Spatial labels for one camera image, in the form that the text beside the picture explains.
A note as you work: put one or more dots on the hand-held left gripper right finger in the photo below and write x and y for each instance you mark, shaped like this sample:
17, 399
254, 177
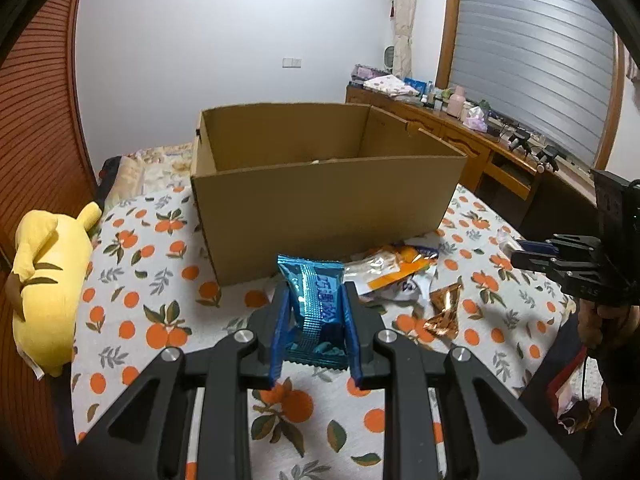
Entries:
352, 342

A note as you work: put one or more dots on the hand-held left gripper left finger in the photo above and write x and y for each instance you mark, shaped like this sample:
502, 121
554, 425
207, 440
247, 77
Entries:
277, 345

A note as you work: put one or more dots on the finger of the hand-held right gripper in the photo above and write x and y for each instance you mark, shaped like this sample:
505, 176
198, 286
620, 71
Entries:
537, 247
535, 261

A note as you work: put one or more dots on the small clear snack packet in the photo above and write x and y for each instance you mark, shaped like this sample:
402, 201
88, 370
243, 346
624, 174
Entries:
506, 240

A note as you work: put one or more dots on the blue foil snack packet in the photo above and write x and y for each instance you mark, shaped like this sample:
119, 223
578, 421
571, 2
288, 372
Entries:
315, 300

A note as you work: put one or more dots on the brown cardboard box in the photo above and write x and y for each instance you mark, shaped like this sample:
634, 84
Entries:
320, 215

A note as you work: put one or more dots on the person's right hand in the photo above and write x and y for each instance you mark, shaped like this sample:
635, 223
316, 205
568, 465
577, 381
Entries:
595, 325

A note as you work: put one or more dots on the white purple print packet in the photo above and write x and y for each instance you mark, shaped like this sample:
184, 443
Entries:
412, 287

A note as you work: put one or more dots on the black tripod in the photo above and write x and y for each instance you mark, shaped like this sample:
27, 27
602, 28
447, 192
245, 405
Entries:
521, 140
548, 157

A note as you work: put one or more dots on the orange white snack packet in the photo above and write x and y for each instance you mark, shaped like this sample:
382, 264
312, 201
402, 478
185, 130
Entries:
400, 265

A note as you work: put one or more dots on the brown gold snack packet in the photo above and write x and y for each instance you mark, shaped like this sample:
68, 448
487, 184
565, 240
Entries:
445, 310

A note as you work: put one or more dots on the wooden desk with clutter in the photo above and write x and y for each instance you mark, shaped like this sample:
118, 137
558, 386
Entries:
450, 145

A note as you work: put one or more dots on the red white bag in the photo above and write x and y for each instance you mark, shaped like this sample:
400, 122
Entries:
565, 395

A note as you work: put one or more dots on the purple tissue pack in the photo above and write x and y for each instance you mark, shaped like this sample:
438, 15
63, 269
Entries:
474, 119

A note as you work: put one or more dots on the orange fruit print bedsheet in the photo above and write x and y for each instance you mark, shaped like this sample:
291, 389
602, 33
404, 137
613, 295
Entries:
150, 270

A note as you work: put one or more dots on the pink bottle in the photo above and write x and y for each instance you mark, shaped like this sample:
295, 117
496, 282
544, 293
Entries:
456, 102

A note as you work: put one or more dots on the grey window blind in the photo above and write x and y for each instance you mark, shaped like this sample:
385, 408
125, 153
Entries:
530, 50

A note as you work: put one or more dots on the blue wipes pack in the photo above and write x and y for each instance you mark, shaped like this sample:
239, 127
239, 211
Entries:
416, 85

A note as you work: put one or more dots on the folded floral cloth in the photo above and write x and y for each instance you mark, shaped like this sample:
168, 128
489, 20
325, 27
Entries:
390, 85

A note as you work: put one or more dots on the floral quilt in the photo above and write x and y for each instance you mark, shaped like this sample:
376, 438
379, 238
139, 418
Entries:
145, 162

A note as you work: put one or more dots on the small grey fan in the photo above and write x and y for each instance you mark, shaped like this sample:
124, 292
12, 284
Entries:
391, 58

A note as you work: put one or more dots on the yellow plush toy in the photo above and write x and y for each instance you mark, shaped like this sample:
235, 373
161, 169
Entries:
45, 280

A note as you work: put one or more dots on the purple patterned pack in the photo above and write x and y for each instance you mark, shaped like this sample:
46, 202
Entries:
367, 72

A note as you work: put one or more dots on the floral curtain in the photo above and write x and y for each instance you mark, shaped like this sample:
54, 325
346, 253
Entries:
404, 10

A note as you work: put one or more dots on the red-brown slatted wardrobe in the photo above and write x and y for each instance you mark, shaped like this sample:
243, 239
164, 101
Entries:
35, 110

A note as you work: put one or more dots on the wooden window frame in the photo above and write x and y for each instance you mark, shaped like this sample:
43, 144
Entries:
442, 35

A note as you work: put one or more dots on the white wall switch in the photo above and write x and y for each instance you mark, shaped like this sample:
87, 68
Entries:
292, 63

